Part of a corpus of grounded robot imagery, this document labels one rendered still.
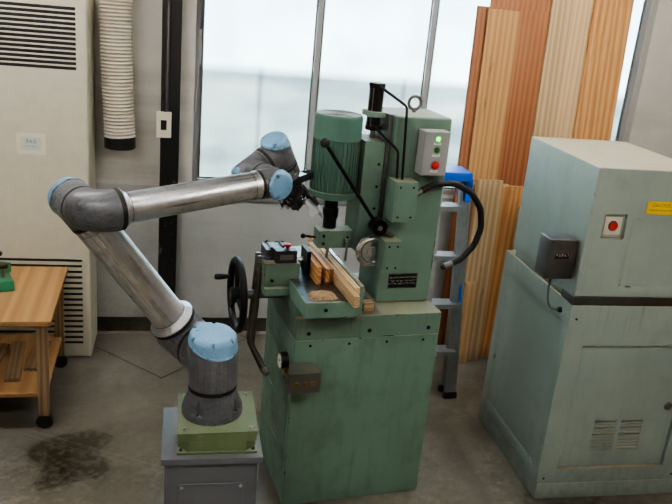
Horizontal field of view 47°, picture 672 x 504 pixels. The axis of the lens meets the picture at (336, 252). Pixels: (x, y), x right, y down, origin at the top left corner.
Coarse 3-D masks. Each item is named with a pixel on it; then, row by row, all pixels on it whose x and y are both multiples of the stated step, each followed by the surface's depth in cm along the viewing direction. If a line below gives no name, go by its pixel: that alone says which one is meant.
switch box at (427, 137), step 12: (420, 132) 275; (432, 132) 272; (444, 132) 273; (420, 144) 275; (432, 144) 273; (444, 144) 274; (420, 156) 275; (444, 156) 276; (420, 168) 276; (444, 168) 278
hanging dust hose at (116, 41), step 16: (112, 0) 356; (128, 0) 361; (112, 16) 359; (128, 16) 363; (112, 32) 362; (128, 32) 366; (112, 48) 363; (128, 48) 367; (112, 64) 366; (128, 64) 369; (112, 80) 368; (128, 80) 372; (112, 96) 370; (128, 96) 373; (112, 112) 373; (128, 112) 376; (112, 128) 376; (128, 128) 379; (112, 144) 378; (128, 144) 380
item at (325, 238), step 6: (318, 228) 289; (324, 228) 290; (336, 228) 291; (342, 228) 292; (348, 228) 292; (318, 234) 287; (324, 234) 287; (330, 234) 288; (336, 234) 289; (342, 234) 289; (348, 234) 290; (318, 240) 287; (324, 240) 288; (330, 240) 289; (336, 240) 289; (342, 240) 290; (318, 246) 288; (324, 246) 289; (330, 246) 289; (336, 246) 290; (342, 246) 291; (348, 246) 292
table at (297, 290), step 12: (300, 252) 313; (300, 276) 287; (264, 288) 280; (276, 288) 281; (288, 288) 283; (300, 288) 275; (312, 288) 276; (324, 288) 277; (336, 288) 278; (300, 300) 269; (324, 300) 267; (336, 300) 268; (300, 312) 270; (312, 312) 265; (324, 312) 266; (336, 312) 268; (348, 312) 269; (360, 312) 271
